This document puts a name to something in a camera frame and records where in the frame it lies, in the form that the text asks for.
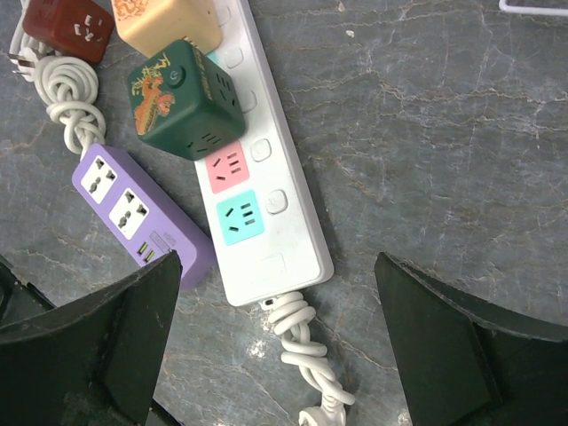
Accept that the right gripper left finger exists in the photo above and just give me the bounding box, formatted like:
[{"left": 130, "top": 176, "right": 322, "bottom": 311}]
[{"left": 1, "top": 252, "right": 181, "bottom": 425}]

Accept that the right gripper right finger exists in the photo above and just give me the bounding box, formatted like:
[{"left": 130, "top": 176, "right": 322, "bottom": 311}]
[{"left": 375, "top": 252, "right": 567, "bottom": 425}]

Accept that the white multicolour power strip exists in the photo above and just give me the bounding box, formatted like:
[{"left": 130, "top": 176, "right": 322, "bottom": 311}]
[{"left": 195, "top": 1, "right": 334, "bottom": 310}]

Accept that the dark green cube socket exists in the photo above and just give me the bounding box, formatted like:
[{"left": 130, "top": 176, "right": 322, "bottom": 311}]
[{"left": 126, "top": 40, "right": 247, "bottom": 162}]

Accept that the beige cube socket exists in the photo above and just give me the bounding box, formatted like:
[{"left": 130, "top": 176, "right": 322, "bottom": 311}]
[{"left": 111, "top": 0, "right": 222, "bottom": 58}]

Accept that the purple power strip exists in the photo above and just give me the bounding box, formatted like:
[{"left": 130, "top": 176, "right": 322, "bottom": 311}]
[{"left": 72, "top": 144, "right": 217, "bottom": 290}]

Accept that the red-brown cube socket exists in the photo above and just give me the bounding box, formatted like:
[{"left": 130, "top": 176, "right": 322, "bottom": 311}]
[{"left": 22, "top": 0, "right": 114, "bottom": 64}]

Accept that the white strip coiled cord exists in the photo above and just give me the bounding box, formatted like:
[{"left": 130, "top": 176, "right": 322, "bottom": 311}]
[{"left": 261, "top": 290, "right": 358, "bottom": 426}]

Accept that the purple strip white cord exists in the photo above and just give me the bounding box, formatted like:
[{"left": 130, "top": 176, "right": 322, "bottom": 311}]
[{"left": 7, "top": 12, "right": 107, "bottom": 156}]

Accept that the white wire dish rack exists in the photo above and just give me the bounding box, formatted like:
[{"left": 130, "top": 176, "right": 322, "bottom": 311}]
[{"left": 498, "top": 0, "right": 568, "bottom": 18}]

